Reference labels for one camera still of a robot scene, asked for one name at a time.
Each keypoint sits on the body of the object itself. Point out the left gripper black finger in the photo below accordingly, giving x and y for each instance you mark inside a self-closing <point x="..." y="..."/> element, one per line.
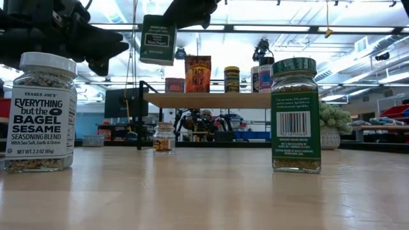
<point x="99" y="33"/>
<point x="105" y="51"/>

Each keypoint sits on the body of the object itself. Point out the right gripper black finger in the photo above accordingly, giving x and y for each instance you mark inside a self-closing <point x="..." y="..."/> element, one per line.
<point x="180" y="11"/>
<point x="199" y="21"/>

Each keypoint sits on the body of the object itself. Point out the green black pepper tin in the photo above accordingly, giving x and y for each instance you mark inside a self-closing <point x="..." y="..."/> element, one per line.
<point x="158" y="41"/>

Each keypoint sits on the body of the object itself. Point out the orange taco mix packet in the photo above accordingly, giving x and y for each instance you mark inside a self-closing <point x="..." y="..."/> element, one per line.
<point x="198" y="75"/>

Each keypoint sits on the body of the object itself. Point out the yellow lid spice jar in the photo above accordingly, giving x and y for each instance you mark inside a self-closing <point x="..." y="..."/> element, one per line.
<point x="232" y="80"/>

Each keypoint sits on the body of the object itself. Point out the smoked paprika tin red lid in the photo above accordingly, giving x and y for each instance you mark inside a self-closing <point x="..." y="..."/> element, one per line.
<point x="174" y="85"/>

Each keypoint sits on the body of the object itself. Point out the black and cream spice can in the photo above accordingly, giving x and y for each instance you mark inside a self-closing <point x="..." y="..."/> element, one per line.
<point x="254" y="80"/>

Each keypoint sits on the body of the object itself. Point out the garlic powder shaker black lid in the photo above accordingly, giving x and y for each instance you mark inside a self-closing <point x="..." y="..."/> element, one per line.
<point x="265" y="76"/>

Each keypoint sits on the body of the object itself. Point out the small glass jar tan lid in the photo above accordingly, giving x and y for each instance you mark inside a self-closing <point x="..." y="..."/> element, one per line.
<point x="164" y="140"/>

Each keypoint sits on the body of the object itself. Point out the green lid glass spice jar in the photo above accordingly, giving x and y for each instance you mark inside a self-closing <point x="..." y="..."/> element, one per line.
<point x="295" y="127"/>

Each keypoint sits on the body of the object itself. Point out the black monitor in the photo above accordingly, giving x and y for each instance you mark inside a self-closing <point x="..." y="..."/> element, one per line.
<point x="115" y="102"/>

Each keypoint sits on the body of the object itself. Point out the black overhead bar with lights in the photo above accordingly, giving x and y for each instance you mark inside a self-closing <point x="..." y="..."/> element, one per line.
<point x="271" y="28"/>

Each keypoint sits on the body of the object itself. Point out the bagel sesame seasoning glass jar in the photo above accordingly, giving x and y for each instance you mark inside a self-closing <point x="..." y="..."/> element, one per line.
<point x="41" y="121"/>

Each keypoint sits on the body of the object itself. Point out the grey patterned basket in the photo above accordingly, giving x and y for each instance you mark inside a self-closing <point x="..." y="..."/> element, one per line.
<point x="93" y="140"/>

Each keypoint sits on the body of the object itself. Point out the person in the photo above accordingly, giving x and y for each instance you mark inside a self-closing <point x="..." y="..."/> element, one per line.
<point x="206" y="123"/>

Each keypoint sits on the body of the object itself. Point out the green succulent in patterned pot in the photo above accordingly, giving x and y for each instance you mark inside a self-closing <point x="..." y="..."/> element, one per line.
<point x="335" y="118"/>

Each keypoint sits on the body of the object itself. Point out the wooden background table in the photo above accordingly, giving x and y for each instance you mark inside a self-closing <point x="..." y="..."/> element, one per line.
<point x="383" y="128"/>

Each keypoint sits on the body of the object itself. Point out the red and blue bin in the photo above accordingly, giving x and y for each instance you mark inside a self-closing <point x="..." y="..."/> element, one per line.
<point x="396" y="112"/>

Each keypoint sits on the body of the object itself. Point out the wooden shelf with black frame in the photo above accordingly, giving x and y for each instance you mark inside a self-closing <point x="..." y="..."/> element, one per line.
<point x="207" y="100"/>

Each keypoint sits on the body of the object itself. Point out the black aluminium table frame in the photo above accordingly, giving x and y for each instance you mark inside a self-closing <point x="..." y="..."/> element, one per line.
<point x="367" y="147"/>

